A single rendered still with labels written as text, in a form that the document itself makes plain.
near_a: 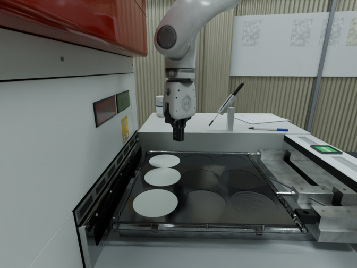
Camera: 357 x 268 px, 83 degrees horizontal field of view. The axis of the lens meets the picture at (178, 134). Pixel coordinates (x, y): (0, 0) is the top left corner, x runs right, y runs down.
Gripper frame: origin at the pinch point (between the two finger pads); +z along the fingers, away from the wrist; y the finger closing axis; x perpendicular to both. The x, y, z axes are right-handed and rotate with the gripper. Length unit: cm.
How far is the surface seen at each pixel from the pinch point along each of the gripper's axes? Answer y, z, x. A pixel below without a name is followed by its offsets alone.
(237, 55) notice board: 219, -47, 89
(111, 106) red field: -19.3, -9.4, 3.9
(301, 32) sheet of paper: 254, -72, 26
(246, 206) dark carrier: -5.1, 10.5, -24.5
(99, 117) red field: -24.6, -8.2, -0.5
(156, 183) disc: -11.7, 10.5, -2.9
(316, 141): 32.5, 2.7, -31.0
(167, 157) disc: 1.7, 9.8, 6.3
